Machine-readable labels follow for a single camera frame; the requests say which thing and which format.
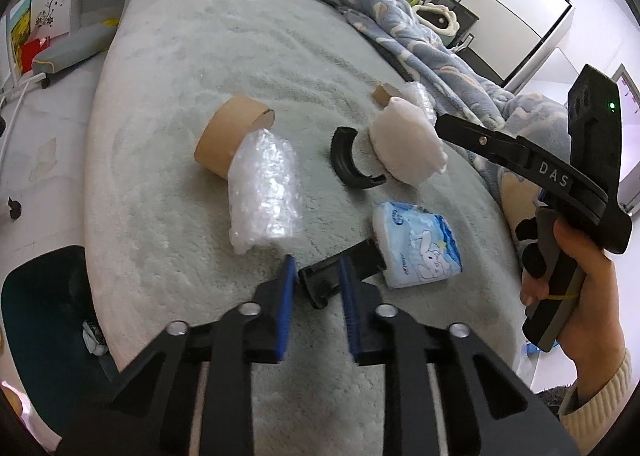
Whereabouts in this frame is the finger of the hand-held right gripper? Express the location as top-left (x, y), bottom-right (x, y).
top-left (434, 113), bottom-right (533, 171)

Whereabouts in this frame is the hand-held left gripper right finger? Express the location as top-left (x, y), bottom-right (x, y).
top-left (339, 258), bottom-right (581, 456)

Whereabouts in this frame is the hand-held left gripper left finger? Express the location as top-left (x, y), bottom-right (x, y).
top-left (65, 256), bottom-right (296, 456)

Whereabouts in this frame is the black rectangular plastic piece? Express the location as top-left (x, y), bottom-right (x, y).
top-left (298, 238), bottom-right (388, 309)

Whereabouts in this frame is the large bubble wrap piece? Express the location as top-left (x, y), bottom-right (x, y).
top-left (228, 128), bottom-right (302, 257)

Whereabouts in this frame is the large cardboard tube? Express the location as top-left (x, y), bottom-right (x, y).
top-left (194, 94), bottom-right (276, 181)

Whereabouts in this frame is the dark teal trash bin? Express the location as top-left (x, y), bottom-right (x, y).
top-left (0, 245), bottom-right (101, 402)

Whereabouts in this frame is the person's right forearm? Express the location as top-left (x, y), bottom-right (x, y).
top-left (557, 348), bottom-right (636, 439)

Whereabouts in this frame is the person's right hand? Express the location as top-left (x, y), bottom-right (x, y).
top-left (520, 225), bottom-right (626, 387)

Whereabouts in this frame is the small bubble wrap piece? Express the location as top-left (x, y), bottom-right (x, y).
top-left (402, 82), bottom-right (437, 124)

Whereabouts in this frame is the white fluffy pad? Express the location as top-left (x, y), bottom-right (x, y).
top-left (350, 96), bottom-right (449, 187)

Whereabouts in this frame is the blue white tissue pack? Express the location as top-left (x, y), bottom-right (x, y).
top-left (372, 201), bottom-right (463, 289)

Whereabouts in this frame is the small cardboard tube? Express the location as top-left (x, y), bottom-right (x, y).
top-left (371, 83), bottom-right (406, 109)

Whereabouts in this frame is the white fluffy pet bed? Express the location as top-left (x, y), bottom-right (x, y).
top-left (412, 3), bottom-right (461, 39)

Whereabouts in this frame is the dark bedside cabinet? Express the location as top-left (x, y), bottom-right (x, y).
top-left (425, 0), bottom-right (478, 54)

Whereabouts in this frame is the black curved plastic piece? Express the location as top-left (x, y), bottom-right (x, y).
top-left (330, 127), bottom-right (387, 191)

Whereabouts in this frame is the white grey wardrobe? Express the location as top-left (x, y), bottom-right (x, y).
top-left (435, 0), bottom-right (573, 86)

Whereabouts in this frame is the blue cloud print blanket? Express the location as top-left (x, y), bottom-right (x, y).
top-left (240, 0), bottom-right (576, 247)

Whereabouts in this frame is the white wheeled rack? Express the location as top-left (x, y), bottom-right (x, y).
top-left (0, 73), bottom-right (47, 164)

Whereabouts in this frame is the red bag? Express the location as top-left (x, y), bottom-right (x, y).
top-left (20, 38), bottom-right (52, 70)

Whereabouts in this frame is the yellow picture board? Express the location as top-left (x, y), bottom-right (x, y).
top-left (7, 0), bottom-right (36, 75)

